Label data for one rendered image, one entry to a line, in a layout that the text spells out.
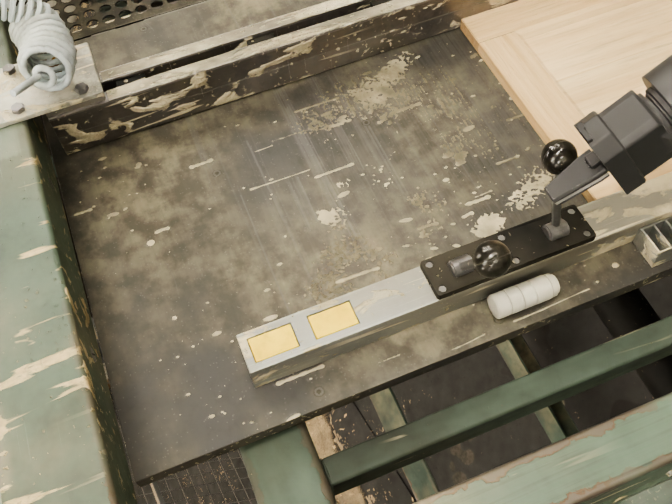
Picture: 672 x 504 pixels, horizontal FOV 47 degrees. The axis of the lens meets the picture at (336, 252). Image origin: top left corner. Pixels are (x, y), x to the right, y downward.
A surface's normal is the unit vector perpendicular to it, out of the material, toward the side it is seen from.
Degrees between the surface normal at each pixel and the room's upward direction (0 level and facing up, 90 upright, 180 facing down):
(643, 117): 21
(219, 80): 90
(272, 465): 54
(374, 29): 90
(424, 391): 0
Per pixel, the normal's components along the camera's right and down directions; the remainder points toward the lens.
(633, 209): -0.06, -0.55
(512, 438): -0.79, -0.04
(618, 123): -0.55, -0.27
